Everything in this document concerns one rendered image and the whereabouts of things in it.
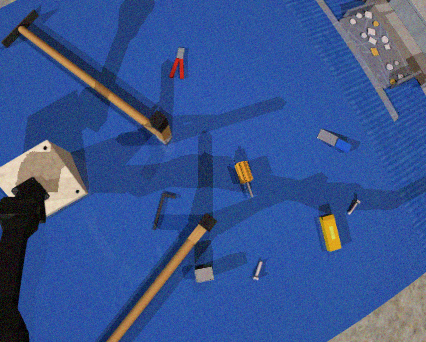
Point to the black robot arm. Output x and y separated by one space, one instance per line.
19 219

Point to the long wooden pole with black end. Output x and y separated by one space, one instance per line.
206 223

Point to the orange long-handled scraper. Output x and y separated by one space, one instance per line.
156 124

